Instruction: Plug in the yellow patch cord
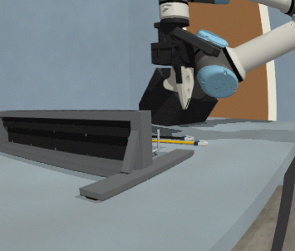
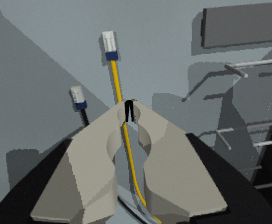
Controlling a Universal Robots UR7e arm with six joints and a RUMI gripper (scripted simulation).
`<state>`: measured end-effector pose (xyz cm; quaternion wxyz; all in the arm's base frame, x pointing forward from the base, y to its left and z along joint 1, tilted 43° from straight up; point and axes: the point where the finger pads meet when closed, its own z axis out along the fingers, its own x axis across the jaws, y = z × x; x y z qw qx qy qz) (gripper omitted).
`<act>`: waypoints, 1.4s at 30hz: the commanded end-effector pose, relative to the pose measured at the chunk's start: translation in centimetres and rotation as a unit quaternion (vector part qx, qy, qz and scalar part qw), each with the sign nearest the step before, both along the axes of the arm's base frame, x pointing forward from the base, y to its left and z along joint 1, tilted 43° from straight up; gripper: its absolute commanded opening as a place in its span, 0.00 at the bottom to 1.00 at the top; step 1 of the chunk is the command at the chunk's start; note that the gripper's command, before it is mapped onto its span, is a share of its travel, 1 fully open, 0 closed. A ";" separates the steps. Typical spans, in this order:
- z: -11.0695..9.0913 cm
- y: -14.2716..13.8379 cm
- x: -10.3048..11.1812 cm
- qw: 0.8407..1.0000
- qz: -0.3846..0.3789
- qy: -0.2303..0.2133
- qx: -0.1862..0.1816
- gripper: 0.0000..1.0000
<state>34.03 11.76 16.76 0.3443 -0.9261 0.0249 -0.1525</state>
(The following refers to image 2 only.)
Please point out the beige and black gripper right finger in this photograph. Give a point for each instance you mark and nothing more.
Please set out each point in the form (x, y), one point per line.
(185, 180)

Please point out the black patch cord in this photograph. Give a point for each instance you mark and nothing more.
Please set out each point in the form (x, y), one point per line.
(137, 217)

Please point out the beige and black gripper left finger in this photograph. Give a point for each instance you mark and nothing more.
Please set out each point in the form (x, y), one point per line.
(74, 184)

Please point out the yellow patch cord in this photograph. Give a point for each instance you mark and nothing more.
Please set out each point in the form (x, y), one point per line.
(118, 92)

